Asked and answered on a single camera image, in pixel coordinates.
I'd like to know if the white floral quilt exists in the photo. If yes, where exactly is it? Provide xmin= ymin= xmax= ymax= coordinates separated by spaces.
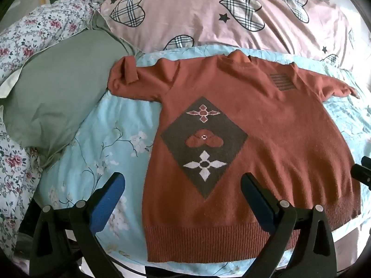
xmin=0 ymin=0 xmax=116 ymax=255

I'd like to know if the pink quilt with plaid hearts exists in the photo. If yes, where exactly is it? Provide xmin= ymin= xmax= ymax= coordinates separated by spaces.
xmin=100 ymin=0 xmax=366 ymax=73

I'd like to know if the light blue floral bed sheet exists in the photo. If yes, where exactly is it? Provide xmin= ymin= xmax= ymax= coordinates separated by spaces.
xmin=33 ymin=45 xmax=371 ymax=270

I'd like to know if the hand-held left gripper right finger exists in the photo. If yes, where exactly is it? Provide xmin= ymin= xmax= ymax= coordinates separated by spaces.
xmin=240 ymin=172 xmax=338 ymax=278

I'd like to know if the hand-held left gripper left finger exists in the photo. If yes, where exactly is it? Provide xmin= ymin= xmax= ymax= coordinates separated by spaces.
xmin=29 ymin=171 xmax=128 ymax=278

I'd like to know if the rust red knitted sweater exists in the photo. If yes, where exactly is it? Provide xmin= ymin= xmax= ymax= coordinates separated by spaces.
xmin=108 ymin=51 xmax=361 ymax=264

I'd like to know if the green pillow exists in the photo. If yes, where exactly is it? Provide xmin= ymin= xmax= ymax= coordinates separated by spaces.
xmin=0 ymin=10 xmax=144 ymax=168

